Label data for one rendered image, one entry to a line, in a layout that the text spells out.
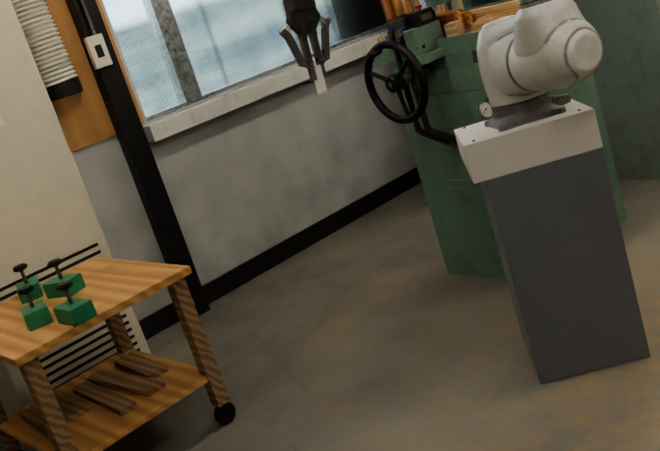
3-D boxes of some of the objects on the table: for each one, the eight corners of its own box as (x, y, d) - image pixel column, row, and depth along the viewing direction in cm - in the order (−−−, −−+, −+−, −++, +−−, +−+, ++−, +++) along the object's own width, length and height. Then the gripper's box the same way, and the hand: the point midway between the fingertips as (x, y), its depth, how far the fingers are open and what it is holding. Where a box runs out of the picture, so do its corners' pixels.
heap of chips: (466, 33, 276) (463, 22, 275) (493, 22, 284) (490, 11, 283) (486, 28, 269) (483, 18, 268) (514, 18, 277) (511, 6, 276)
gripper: (316, -9, 204) (341, 87, 208) (266, 3, 200) (293, 101, 204) (327, -15, 197) (353, 85, 201) (276, -2, 193) (302, 100, 197)
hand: (318, 80), depth 202 cm, fingers closed
